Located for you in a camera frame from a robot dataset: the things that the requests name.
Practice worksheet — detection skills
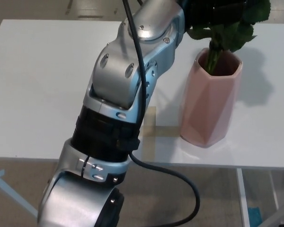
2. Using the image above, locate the white table leg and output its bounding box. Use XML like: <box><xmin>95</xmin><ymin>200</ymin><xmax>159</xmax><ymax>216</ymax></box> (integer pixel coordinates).
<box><xmin>236</xmin><ymin>168</ymin><xmax>249</xmax><ymax>227</ymax></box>
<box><xmin>271</xmin><ymin>170</ymin><xmax>280</xmax><ymax>210</ymax></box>

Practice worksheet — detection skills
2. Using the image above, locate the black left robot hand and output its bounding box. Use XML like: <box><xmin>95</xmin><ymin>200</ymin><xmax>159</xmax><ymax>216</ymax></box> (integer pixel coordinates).
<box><xmin>183</xmin><ymin>0</ymin><xmax>251</xmax><ymax>27</ymax></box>

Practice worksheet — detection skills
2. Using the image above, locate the pink faceted ceramic vase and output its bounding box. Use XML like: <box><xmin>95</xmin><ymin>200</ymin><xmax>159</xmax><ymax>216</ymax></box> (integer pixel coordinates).
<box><xmin>180</xmin><ymin>48</ymin><xmax>243</xmax><ymax>148</ymax></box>

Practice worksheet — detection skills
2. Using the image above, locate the light blue metal stand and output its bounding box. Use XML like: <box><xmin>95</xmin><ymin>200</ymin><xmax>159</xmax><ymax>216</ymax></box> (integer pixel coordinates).
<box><xmin>0</xmin><ymin>168</ymin><xmax>38</xmax><ymax>217</ymax></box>

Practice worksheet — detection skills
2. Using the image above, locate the teal floor tape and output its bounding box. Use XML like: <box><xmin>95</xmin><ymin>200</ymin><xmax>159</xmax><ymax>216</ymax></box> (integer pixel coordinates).
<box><xmin>248</xmin><ymin>207</ymin><xmax>261</xmax><ymax>227</ymax></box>

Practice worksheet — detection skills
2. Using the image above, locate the pink artificial rose bouquet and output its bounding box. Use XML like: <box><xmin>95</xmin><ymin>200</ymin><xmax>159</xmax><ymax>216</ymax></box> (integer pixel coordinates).
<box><xmin>186</xmin><ymin>0</ymin><xmax>272</xmax><ymax>73</ymax></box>

